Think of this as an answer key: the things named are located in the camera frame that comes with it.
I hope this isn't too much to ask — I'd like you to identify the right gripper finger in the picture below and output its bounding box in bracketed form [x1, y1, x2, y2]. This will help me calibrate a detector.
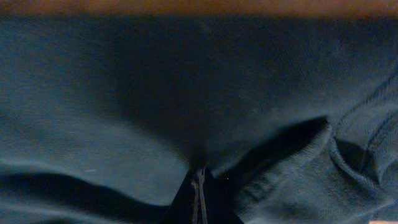
[197, 167, 208, 224]
[191, 180, 199, 224]

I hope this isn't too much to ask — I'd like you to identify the black polo shirt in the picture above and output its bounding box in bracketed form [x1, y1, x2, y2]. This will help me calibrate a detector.
[1, 17, 397, 223]

